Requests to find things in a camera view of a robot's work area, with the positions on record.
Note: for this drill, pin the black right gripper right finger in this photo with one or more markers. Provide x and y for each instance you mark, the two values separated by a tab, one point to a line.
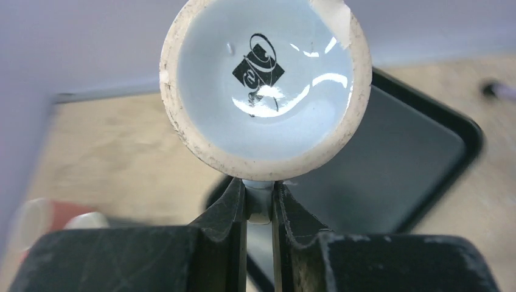
309	256

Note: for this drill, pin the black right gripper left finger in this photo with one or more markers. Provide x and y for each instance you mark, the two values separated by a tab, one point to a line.
208	254

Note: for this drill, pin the pink mug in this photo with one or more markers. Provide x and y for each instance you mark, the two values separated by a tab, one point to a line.
41	216

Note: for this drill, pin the black plastic tray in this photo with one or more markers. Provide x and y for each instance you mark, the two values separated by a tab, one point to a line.
407	152

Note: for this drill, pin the music stand tripod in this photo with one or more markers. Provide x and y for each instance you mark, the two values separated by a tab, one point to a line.
498	90

